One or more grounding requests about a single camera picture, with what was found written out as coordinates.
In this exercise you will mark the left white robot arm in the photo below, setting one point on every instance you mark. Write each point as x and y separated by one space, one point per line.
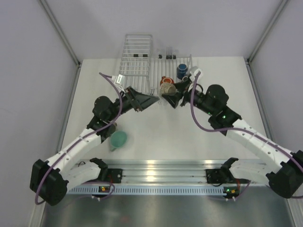
53 178

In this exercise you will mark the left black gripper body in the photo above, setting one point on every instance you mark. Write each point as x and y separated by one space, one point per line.
136 103

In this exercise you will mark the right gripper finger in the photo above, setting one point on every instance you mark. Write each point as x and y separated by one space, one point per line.
182 86
173 99

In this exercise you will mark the slotted cable duct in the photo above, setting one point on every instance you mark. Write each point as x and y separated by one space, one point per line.
151 190

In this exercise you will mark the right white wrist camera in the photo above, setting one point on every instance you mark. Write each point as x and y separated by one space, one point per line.
195 72

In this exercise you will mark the beige speckled cup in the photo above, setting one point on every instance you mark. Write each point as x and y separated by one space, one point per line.
167 88

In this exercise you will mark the aluminium rail frame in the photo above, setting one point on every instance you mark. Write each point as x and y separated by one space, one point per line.
157 172

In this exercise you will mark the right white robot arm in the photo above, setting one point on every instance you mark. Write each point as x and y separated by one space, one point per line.
283 169

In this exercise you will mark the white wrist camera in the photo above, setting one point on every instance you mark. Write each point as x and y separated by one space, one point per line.
195 72
119 80

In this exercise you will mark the grey-green small cup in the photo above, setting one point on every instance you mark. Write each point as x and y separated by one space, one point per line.
111 129

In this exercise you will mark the silver wire dish rack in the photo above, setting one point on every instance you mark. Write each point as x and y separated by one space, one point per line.
164 63

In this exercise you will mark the tall white wire rack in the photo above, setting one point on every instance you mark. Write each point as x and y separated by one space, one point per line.
136 60

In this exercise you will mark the dark blue mug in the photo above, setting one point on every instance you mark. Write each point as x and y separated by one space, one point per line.
181 71

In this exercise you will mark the teal mug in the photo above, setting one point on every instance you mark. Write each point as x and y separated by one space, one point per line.
117 140

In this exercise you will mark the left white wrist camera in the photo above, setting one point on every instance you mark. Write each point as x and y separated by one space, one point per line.
119 80

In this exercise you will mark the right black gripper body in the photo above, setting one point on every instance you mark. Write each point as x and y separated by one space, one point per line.
187 96

